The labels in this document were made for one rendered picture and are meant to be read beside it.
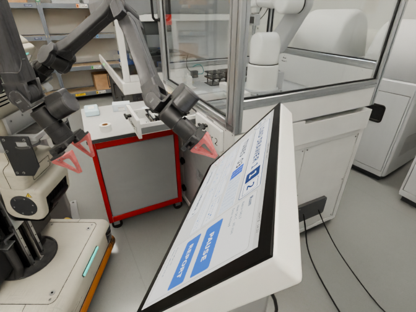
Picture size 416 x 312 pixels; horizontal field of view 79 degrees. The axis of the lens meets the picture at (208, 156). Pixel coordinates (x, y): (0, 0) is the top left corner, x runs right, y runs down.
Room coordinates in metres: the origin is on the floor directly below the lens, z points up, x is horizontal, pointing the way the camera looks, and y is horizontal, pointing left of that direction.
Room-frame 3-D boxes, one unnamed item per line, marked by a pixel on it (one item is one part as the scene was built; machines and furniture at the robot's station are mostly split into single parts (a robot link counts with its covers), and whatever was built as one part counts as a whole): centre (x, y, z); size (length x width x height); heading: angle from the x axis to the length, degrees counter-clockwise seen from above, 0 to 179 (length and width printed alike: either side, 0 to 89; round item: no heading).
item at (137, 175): (1.73, 0.59, 0.38); 0.62 x 0.58 x 0.76; 26
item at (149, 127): (1.44, 0.24, 0.86); 0.40 x 0.26 x 0.06; 116
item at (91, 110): (1.79, 0.86, 0.78); 0.15 x 0.10 x 0.04; 25
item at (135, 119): (1.35, 0.42, 0.87); 0.29 x 0.02 x 0.11; 26
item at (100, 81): (4.95, 1.99, 0.28); 0.41 x 0.32 x 0.28; 120
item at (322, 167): (1.66, -0.32, 0.40); 1.03 x 0.95 x 0.80; 26
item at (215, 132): (1.21, 0.00, 0.87); 0.29 x 0.02 x 0.11; 26
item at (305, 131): (1.67, -0.31, 0.87); 1.02 x 0.95 x 0.14; 26
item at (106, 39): (3.18, 0.59, 1.13); 1.78 x 1.14 x 0.45; 26
